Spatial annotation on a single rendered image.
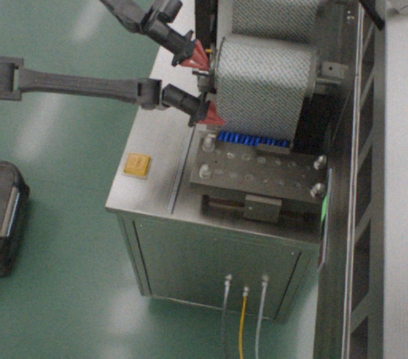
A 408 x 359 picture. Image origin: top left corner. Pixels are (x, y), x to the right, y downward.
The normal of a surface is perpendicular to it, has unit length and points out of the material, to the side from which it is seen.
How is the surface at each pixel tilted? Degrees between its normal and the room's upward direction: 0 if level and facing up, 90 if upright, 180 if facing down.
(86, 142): 0
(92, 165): 0
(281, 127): 90
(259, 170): 0
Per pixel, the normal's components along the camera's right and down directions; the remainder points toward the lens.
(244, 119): -0.20, 0.81
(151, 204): 0.00, -0.56
